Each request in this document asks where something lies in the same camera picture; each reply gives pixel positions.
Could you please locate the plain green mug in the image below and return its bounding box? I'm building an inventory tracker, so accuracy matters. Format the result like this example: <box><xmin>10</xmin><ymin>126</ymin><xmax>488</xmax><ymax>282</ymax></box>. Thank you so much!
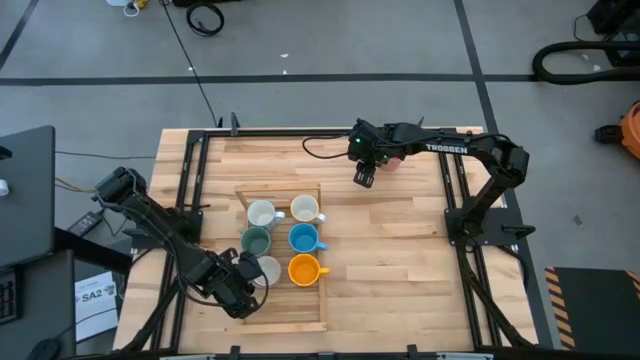
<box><xmin>238</xmin><ymin>225</ymin><xmax>274</xmax><ymax>259</ymax></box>

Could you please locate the pink faceted mug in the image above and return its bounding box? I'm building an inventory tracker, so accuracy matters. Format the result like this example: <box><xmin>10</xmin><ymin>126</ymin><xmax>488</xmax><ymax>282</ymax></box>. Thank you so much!
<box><xmin>378</xmin><ymin>155</ymin><xmax>404</xmax><ymax>173</ymax></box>

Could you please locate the wooden slatted tray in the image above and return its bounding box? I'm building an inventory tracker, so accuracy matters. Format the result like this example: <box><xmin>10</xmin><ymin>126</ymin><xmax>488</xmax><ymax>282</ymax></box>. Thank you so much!
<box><xmin>223</xmin><ymin>182</ymin><xmax>330</xmax><ymax>335</ymax></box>

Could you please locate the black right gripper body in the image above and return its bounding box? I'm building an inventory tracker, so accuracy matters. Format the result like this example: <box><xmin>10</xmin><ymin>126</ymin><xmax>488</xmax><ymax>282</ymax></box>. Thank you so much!
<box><xmin>348</xmin><ymin>118</ymin><xmax>401</xmax><ymax>164</ymax></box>

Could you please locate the long black floor cable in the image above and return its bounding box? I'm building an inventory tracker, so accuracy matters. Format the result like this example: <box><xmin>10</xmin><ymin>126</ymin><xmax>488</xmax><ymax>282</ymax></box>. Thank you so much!
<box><xmin>158</xmin><ymin>0</ymin><xmax>224</xmax><ymax>129</ymax></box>

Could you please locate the white mug yellow rim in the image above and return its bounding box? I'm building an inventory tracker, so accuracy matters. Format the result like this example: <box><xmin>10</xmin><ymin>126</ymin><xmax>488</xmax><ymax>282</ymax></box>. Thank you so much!
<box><xmin>289</xmin><ymin>193</ymin><xmax>328</xmax><ymax>225</ymax></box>

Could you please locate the white mug blue floral pattern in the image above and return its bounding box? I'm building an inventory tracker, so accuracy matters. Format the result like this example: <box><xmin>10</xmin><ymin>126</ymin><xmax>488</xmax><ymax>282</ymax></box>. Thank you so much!
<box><xmin>246</xmin><ymin>198</ymin><xmax>287</xmax><ymax>230</ymax></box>

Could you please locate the black equipment case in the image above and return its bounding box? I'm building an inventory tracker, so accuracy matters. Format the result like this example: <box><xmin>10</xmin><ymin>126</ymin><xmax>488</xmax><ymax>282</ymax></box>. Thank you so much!
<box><xmin>585</xmin><ymin>0</ymin><xmax>640</xmax><ymax>69</ymax></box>

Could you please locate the coiled black cable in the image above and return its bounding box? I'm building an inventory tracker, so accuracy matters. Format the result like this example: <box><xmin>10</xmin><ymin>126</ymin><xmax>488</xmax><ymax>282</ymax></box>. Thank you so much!
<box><xmin>185</xmin><ymin>2</ymin><xmax>226</xmax><ymax>38</ymax></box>

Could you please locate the dark grey desk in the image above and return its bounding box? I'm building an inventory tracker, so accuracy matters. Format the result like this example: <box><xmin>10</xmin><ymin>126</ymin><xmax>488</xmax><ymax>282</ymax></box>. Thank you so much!
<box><xmin>0</xmin><ymin>248</ymin><xmax>77</xmax><ymax>360</ymax></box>

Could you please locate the black vacuum hose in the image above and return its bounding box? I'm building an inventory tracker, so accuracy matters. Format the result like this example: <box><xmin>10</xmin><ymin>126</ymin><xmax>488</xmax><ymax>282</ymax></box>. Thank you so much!
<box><xmin>531</xmin><ymin>39</ymin><xmax>640</xmax><ymax>86</ymax></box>

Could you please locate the orange vacuum cleaner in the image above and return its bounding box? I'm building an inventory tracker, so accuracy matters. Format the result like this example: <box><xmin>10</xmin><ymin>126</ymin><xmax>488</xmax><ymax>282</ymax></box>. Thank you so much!
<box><xmin>593</xmin><ymin>99</ymin><xmax>640</xmax><ymax>161</ymax></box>

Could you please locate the yellow-orange faceted mug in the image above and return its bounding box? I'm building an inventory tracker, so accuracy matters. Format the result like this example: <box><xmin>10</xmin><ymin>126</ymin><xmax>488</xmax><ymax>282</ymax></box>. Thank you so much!
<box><xmin>287</xmin><ymin>253</ymin><xmax>331</xmax><ymax>288</ymax></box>

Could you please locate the black power adapter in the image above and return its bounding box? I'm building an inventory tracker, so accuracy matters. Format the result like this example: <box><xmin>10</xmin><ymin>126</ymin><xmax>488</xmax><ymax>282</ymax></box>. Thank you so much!
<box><xmin>66</xmin><ymin>209</ymin><xmax>105</xmax><ymax>238</ymax></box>

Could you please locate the black metal bar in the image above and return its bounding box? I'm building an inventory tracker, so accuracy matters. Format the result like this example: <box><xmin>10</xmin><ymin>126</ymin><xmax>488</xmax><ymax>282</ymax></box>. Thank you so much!
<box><xmin>53</xmin><ymin>227</ymin><xmax>134</xmax><ymax>275</ymax></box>

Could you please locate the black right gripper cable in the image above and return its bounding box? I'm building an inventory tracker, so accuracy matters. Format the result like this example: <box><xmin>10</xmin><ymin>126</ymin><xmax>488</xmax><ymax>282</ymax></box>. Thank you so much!
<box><xmin>301</xmin><ymin>132</ymin><xmax>354</xmax><ymax>161</ymax></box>

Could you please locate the white printed paper sheet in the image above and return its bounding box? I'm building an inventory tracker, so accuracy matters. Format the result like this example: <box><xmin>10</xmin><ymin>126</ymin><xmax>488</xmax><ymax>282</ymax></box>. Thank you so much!
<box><xmin>73</xmin><ymin>270</ymin><xmax>120</xmax><ymax>344</ymax></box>

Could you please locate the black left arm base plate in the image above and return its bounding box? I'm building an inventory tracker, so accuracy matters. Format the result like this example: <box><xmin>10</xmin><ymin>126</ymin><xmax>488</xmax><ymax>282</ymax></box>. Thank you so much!
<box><xmin>130</xmin><ymin>208</ymin><xmax>205</xmax><ymax>250</ymax></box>

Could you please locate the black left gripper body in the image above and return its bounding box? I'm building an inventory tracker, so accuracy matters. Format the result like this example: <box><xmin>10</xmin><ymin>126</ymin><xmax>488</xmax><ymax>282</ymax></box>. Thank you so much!
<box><xmin>198</xmin><ymin>252</ymin><xmax>256</xmax><ymax>311</ymax></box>

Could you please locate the white cable yellow plug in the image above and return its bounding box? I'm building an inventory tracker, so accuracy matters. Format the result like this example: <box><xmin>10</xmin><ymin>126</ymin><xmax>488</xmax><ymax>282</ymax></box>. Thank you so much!
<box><xmin>122</xmin><ymin>0</ymin><xmax>151</xmax><ymax>19</ymax></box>

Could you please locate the black keyboard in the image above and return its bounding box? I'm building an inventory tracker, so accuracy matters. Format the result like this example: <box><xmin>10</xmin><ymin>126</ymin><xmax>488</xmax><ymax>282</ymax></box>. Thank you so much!
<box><xmin>0</xmin><ymin>267</ymin><xmax>24</xmax><ymax>326</ymax></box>

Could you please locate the plain blue mug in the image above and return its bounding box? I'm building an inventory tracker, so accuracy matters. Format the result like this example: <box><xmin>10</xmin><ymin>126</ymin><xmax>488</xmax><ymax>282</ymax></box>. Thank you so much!
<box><xmin>287</xmin><ymin>222</ymin><xmax>330</xmax><ymax>255</ymax></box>

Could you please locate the black hazard-striped mat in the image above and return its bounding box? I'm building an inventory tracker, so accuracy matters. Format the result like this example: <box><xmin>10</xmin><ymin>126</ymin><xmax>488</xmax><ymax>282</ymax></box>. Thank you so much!
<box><xmin>543</xmin><ymin>265</ymin><xmax>640</xmax><ymax>351</ymax></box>

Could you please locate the white mug grey diamond pattern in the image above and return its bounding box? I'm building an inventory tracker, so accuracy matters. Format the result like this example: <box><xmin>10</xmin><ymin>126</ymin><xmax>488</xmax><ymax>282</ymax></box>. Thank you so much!
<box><xmin>251</xmin><ymin>255</ymin><xmax>283</xmax><ymax>289</ymax></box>

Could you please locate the black computer mouse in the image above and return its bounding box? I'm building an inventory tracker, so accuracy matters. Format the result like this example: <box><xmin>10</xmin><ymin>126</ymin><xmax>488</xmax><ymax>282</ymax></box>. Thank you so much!
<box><xmin>25</xmin><ymin>337</ymin><xmax>64</xmax><ymax>360</ymax></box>

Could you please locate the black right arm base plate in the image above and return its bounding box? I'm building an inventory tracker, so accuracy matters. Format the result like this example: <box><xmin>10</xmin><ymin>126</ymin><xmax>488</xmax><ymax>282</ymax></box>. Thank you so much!
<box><xmin>443</xmin><ymin>206</ymin><xmax>522</xmax><ymax>247</ymax></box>

